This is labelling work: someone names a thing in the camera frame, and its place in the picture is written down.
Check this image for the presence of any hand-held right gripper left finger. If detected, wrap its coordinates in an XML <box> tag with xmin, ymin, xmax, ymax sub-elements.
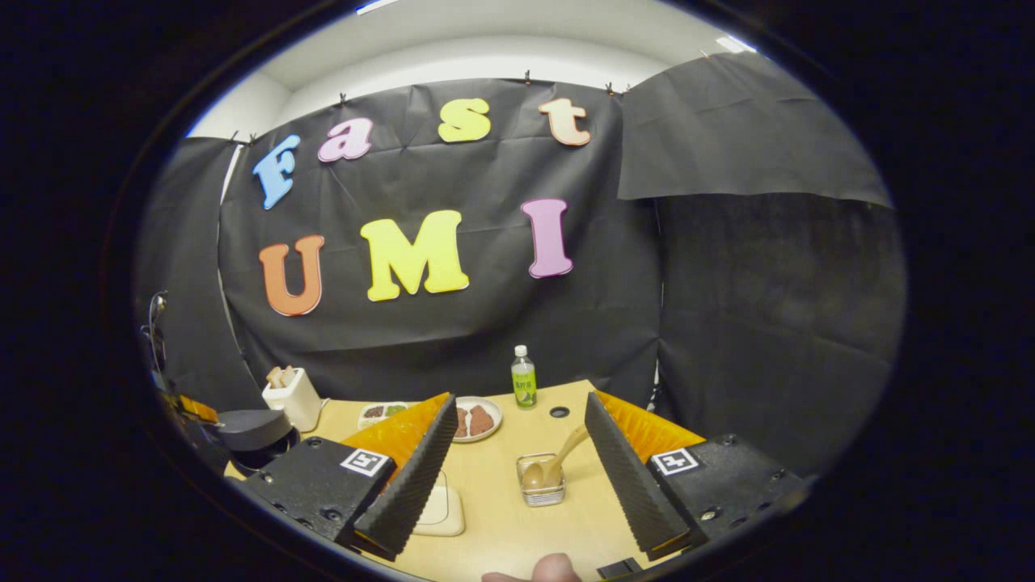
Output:
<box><xmin>240</xmin><ymin>393</ymin><xmax>459</xmax><ymax>562</ymax></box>

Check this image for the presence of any white toaster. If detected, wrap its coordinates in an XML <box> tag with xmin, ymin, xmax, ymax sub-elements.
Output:
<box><xmin>262</xmin><ymin>366</ymin><xmax>325</xmax><ymax>433</ymax></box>

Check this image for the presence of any wooden spoon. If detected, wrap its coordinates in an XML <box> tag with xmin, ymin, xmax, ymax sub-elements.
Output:
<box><xmin>522</xmin><ymin>424</ymin><xmax>591</xmax><ymax>492</ymax></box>

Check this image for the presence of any clear chopstick holder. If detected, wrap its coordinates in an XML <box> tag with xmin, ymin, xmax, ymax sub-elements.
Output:
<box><xmin>517</xmin><ymin>453</ymin><xmax>567</xmax><ymax>508</ymax></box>

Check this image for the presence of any cream tray of rice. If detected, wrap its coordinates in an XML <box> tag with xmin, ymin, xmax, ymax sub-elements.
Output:
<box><xmin>412</xmin><ymin>469</ymin><xmax>466</xmax><ymax>538</ymax></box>

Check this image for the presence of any green label drink bottle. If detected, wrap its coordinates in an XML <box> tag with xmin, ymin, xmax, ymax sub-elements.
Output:
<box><xmin>511</xmin><ymin>345</ymin><xmax>538</xmax><ymax>409</ymax></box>

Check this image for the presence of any black rice cooker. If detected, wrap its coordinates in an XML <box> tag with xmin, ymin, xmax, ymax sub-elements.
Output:
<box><xmin>212</xmin><ymin>408</ymin><xmax>302</xmax><ymax>478</ymax></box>

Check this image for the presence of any white round plate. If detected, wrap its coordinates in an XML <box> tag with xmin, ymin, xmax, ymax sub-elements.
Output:
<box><xmin>451</xmin><ymin>396</ymin><xmax>504</xmax><ymax>444</ymax></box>

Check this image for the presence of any black backdrop cloth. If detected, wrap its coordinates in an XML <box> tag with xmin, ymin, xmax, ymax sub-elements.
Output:
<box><xmin>133</xmin><ymin>53</ymin><xmax>906</xmax><ymax>478</ymax></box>

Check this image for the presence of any white divided grain dish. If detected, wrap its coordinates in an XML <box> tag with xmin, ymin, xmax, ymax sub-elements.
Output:
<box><xmin>358</xmin><ymin>402</ymin><xmax>413</xmax><ymax>430</ymax></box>

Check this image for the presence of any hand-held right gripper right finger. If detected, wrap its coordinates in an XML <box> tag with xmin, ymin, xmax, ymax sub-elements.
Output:
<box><xmin>584</xmin><ymin>390</ymin><xmax>809</xmax><ymax>561</ymax></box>

